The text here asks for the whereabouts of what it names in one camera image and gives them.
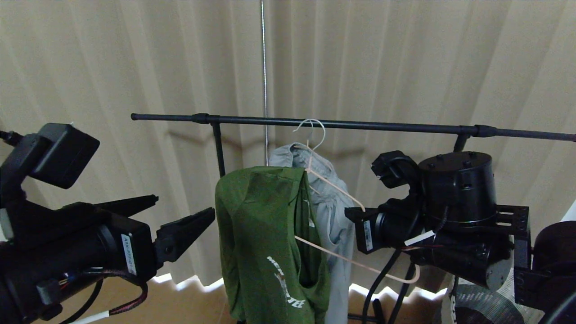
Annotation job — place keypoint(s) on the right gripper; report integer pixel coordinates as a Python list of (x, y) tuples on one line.
[(391, 229)]

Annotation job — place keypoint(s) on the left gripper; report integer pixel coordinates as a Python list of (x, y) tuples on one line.
[(81, 247)]

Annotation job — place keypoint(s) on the pink clothes hanger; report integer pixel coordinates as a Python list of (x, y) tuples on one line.
[(342, 258), (316, 191)]

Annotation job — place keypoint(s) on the pale grey shorts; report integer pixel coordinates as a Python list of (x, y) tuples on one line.
[(333, 225)]

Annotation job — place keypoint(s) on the green long-sleeved shirt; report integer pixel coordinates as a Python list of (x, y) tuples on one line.
[(256, 225)]

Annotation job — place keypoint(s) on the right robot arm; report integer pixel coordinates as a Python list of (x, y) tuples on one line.
[(454, 189)]

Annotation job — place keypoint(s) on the black clothes rack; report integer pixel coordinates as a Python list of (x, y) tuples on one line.
[(396, 127)]

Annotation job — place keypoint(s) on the white laundry basket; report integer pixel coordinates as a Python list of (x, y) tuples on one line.
[(477, 310)]

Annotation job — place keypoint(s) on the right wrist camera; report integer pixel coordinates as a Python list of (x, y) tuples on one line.
[(391, 168)]

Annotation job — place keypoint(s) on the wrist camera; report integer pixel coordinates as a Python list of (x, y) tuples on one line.
[(63, 155), (391, 168)]

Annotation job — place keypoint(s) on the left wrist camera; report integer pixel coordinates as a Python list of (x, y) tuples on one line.
[(63, 155)]

